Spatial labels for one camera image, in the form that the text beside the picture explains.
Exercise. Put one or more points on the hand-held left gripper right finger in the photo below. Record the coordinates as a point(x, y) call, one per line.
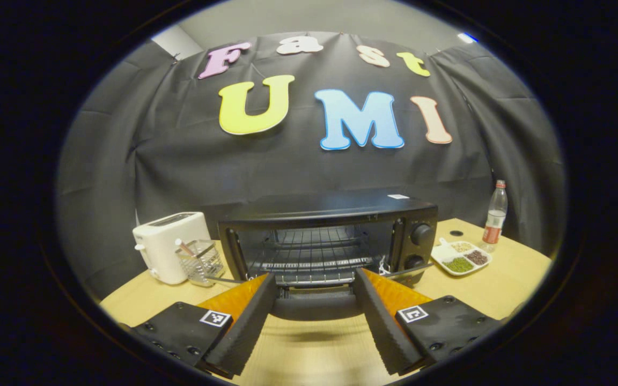
point(381, 321)

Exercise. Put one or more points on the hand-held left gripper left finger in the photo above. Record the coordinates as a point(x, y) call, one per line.
point(250, 327)

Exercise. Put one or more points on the black electric oven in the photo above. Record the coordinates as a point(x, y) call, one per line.
point(330, 206)

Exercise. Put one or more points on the black oven knob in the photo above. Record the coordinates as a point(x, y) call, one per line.
point(414, 261)
point(421, 234)

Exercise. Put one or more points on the white divided plate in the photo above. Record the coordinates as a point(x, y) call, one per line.
point(443, 252)

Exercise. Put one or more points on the green mung beans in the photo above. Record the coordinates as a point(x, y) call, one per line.
point(458, 265)

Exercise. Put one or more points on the pale soybeans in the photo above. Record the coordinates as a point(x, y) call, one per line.
point(462, 247)

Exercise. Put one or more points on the dark red beans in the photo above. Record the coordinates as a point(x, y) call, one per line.
point(477, 258)

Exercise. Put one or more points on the white toaster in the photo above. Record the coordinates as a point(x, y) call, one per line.
point(161, 241)

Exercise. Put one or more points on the clear red label bottle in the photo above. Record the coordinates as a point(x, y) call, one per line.
point(495, 214)

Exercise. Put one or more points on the black backdrop cloth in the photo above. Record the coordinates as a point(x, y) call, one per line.
point(180, 161)

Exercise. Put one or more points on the small ceiling light panel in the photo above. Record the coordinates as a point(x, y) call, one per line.
point(467, 37)

